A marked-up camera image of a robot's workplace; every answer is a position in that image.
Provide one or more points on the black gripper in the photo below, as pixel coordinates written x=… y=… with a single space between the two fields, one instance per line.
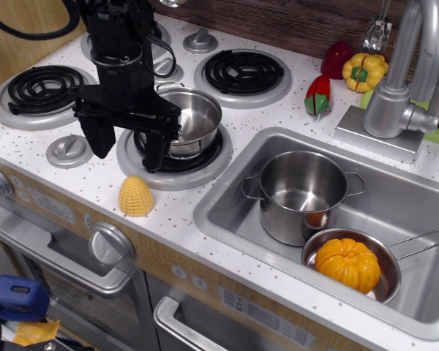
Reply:
x=125 y=97

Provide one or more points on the yellow toy corn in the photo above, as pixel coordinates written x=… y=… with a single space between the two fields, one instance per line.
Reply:
x=135 y=197

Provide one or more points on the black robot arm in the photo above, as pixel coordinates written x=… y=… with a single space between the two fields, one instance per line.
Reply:
x=122 y=33

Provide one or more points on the front silver stove knob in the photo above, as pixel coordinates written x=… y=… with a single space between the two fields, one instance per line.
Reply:
x=69 y=152

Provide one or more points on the silver stove knob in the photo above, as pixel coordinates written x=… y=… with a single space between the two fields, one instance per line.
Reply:
x=69 y=152
x=165 y=71
x=200 y=42

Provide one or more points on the small steel pan on stove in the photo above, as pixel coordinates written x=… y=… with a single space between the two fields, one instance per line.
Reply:
x=200 y=118

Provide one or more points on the middle silver stove knob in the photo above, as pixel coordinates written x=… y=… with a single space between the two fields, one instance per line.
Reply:
x=165 y=71

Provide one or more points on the back silver stove knob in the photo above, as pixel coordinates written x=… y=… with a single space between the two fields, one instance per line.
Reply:
x=200 y=42

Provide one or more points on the front right black burner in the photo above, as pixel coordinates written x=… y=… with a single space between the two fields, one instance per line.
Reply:
x=176 y=174

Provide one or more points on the front left black burner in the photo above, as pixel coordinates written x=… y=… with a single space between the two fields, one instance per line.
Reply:
x=39 y=98

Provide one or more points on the silver oven knob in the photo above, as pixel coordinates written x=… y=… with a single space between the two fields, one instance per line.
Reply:
x=108 y=245

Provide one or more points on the back right black burner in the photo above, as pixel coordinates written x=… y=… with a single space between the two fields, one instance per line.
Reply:
x=243 y=79

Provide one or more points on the tall steel pot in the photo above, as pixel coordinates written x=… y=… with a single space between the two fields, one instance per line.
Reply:
x=300 y=193

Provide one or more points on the red toy chili pepper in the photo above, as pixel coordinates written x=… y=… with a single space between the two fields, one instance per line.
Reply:
x=318 y=97

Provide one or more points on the dark red toy pepper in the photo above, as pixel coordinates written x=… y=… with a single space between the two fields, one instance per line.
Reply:
x=335 y=58

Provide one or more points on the yellow cloth scrap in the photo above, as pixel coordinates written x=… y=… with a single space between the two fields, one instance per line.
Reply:
x=29 y=333

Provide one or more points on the yellow toy bell pepper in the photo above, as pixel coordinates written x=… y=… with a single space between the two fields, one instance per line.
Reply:
x=364 y=71

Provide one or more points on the orange toy pumpkin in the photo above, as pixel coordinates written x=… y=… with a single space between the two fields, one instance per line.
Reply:
x=349 y=262

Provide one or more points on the silver toy faucet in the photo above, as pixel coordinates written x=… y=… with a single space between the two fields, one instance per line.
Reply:
x=405 y=104

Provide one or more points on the green toy plate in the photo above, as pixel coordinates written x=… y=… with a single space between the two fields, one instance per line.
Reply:
x=364 y=101

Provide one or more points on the silver oven door handle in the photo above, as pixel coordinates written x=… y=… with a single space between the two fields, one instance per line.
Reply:
x=34 y=242

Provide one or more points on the silver dishwasher door handle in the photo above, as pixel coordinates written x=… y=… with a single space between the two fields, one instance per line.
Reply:
x=164 y=318

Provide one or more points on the steel saucepan with handle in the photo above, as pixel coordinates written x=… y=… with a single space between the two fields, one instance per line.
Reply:
x=391 y=276

